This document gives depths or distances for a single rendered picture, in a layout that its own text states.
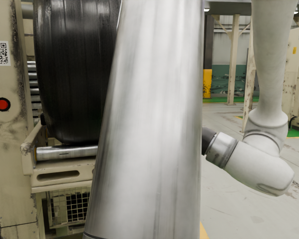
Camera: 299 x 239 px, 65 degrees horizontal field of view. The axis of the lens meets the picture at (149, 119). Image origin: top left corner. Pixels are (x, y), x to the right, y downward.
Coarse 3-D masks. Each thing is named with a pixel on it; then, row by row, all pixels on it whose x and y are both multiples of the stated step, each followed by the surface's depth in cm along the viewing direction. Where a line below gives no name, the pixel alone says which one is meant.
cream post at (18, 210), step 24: (0, 0) 70; (0, 24) 72; (24, 48) 83; (0, 72) 74; (24, 72) 81; (0, 96) 75; (24, 96) 78; (0, 120) 77; (24, 120) 79; (0, 144) 78; (0, 168) 80; (0, 192) 81; (24, 192) 83; (0, 216) 83; (24, 216) 85
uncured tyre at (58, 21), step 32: (64, 0) 60; (96, 0) 63; (64, 32) 59; (96, 32) 61; (64, 64) 59; (96, 64) 61; (64, 96) 62; (96, 96) 64; (64, 128) 69; (96, 128) 72
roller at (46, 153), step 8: (72, 144) 80; (80, 144) 80; (88, 144) 80; (96, 144) 81; (40, 152) 75; (48, 152) 76; (56, 152) 76; (64, 152) 77; (72, 152) 78; (80, 152) 79; (88, 152) 79; (96, 152) 80; (40, 160) 76
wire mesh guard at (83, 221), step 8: (56, 144) 124; (48, 192) 127; (56, 192) 129; (64, 192) 130; (48, 200) 127; (48, 208) 128; (80, 208) 134; (48, 216) 129; (72, 216) 134; (64, 224) 133; (72, 224) 134
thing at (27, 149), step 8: (40, 128) 92; (32, 136) 80; (40, 136) 90; (24, 144) 71; (32, 144) 74; (40, 144) 89; (24, 152) 70; (32, 152) 74; (24, 160) 71; (32, 160) 73; (24, 168) 71; (32, 168) 72
